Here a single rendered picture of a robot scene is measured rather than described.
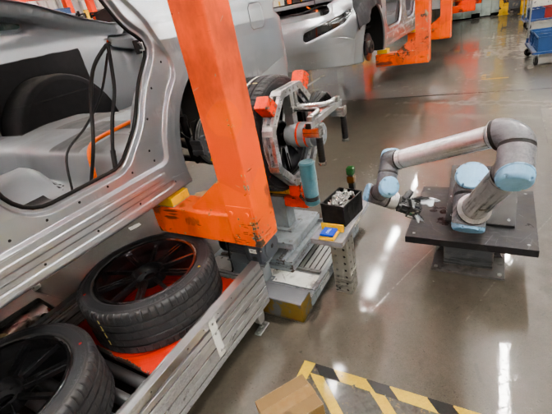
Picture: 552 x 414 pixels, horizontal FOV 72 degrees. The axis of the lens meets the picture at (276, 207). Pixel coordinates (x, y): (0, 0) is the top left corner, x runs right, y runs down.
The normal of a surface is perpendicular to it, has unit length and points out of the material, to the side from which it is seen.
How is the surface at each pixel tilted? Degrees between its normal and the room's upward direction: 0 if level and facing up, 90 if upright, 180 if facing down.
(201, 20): 90
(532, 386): 0
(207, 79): 90
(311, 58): 110
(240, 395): 0
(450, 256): 90
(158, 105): 90
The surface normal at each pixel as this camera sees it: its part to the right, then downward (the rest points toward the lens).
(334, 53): 0.11, 0.65
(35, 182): 0.59, -0.43
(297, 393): -0.18, -0.87
